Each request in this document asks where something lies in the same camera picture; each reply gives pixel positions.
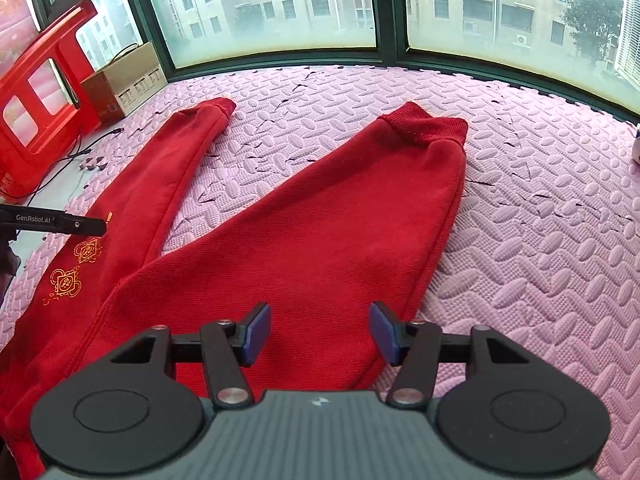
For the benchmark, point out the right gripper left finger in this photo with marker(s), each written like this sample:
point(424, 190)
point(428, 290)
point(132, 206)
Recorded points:
point(226, 348)

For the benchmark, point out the red sweatpants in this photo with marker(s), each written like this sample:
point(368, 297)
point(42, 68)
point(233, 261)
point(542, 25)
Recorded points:
point(367, 222)

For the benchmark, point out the polka dot white cloth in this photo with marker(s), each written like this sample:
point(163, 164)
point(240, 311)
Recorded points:
point(635, 150)

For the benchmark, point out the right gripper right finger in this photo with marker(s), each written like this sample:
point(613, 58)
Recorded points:
point(411, 347)

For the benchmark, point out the brown cardboard box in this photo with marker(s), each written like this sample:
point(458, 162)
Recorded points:
point(128, 81)

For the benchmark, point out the red plastic stool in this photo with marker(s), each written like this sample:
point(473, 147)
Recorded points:
point(23, 165)

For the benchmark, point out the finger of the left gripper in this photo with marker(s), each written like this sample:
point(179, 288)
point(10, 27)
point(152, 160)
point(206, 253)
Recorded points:
point(84, 225)

